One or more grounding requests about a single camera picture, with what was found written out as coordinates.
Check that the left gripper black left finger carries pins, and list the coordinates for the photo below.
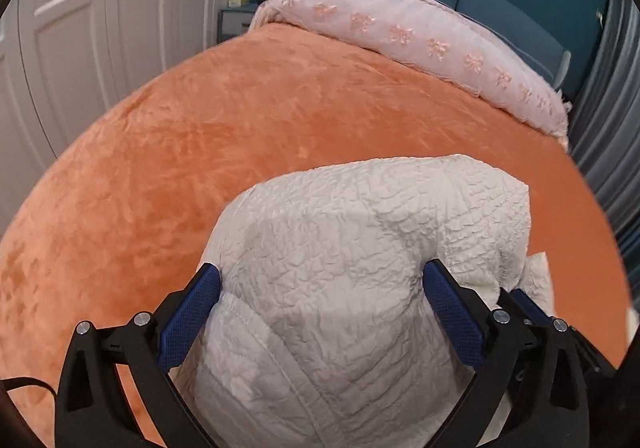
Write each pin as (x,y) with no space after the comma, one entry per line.
(92,409)

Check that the white crinkled garment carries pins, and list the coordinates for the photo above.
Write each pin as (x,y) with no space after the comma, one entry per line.
(322,336)

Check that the orange plush bed blanket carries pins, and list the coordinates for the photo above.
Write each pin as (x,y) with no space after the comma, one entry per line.
(122,219)

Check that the dark bedside table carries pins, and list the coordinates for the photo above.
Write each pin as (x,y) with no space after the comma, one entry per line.
(234,21)

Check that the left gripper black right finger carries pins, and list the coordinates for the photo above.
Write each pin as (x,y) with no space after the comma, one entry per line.
(518,354)

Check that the white panelled wardrobe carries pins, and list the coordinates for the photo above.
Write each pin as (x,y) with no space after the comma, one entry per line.
(64,63)

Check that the grey window curtain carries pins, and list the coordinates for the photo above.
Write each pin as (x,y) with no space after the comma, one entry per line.
(604,123)

